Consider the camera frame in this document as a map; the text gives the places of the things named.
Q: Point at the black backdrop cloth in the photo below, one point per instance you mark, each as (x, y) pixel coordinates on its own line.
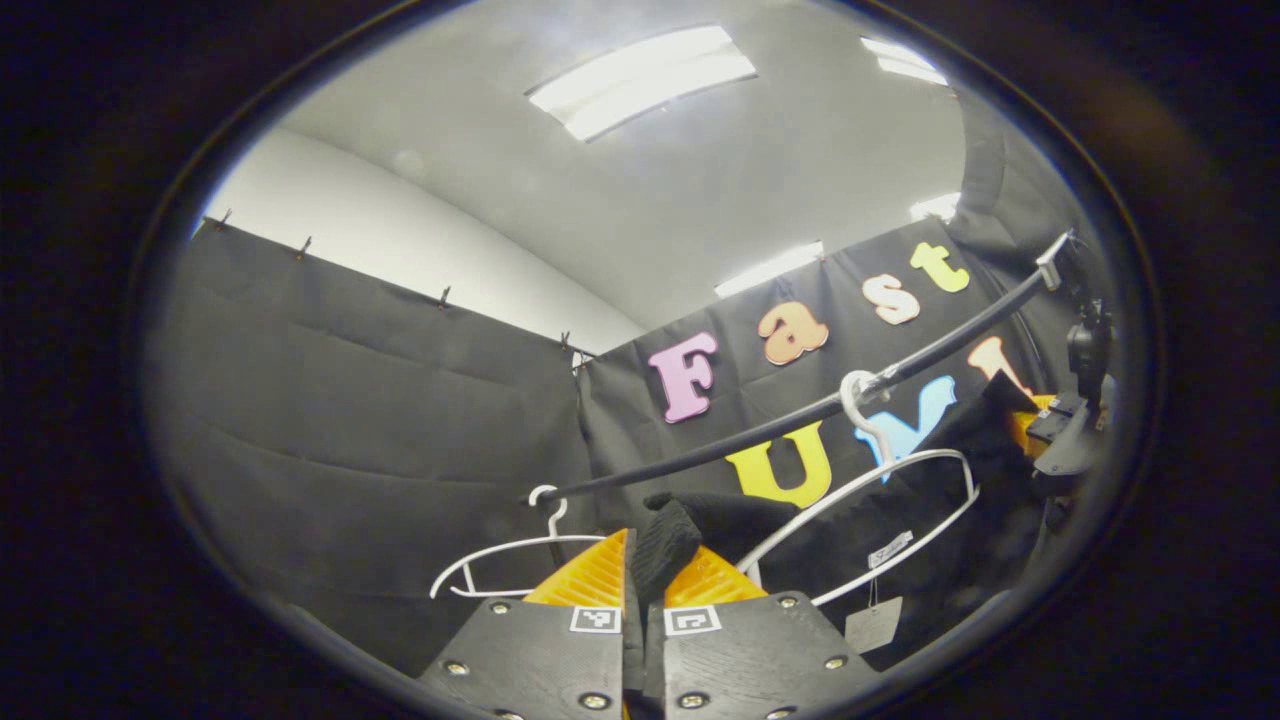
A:
(350, 400)

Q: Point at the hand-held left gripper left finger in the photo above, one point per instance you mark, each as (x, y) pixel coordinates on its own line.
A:
(540, 660)

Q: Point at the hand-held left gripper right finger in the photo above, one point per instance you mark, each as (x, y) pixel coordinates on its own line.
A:
(750, 660)

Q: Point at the large ceiling light panel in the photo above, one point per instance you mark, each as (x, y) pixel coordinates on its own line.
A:
(640, 80)

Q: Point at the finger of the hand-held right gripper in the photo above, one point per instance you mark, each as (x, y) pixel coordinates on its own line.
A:
(1032, 428)

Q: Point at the black jacket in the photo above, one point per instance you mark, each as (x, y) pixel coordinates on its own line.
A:
(930, 490)

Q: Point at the white clothes hanger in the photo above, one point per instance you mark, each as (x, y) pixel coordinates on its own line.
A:
(560, 540)
(848, 398)

